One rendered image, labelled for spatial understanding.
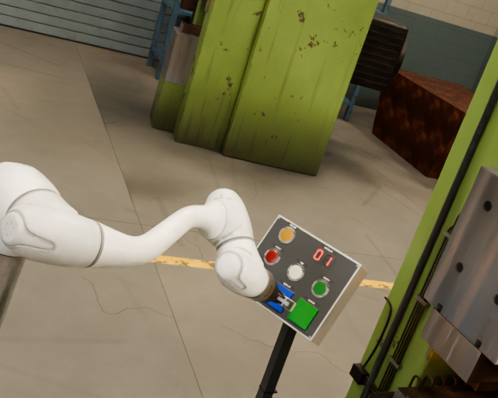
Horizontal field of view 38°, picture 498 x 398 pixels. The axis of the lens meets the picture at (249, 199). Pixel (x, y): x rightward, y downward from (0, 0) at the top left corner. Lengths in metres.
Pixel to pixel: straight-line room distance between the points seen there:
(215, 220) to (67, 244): 0.49
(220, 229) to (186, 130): 4.85
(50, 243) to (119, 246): 0.16
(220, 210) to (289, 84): 4.80
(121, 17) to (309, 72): 3.57
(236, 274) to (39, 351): 1.87
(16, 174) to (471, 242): 1.12
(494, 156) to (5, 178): 1.28
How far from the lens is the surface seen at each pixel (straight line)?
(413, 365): 2.30
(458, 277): 1.96
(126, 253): 1.54
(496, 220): 1.88
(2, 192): 1.55
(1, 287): 1.65
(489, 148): 2.12
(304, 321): 2.23
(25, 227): 1.42
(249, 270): 1.76
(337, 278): 2.24
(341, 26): 6.58
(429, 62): 11.26
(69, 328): 3.67
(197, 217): 1.77
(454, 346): 1.97
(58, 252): 1.44
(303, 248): 2.30
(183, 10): 8.66
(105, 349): 3.59
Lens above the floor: 2.05
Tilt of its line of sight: 21 degrees down
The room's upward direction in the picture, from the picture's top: 18 degrees clockwise
